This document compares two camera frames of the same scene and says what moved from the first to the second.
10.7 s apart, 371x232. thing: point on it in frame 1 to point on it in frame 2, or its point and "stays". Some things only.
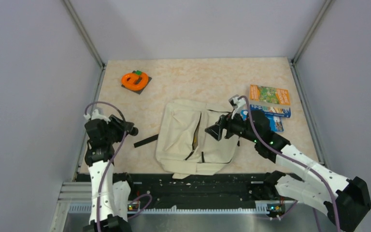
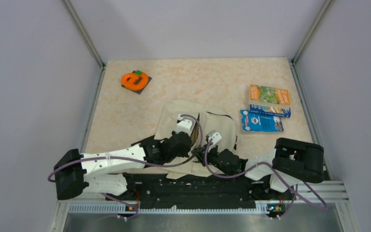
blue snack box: [276, 115] stays
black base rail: [201, 192] stays
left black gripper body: [115, 130] to [184, 153]
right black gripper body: [235, 126] to [214, 159]
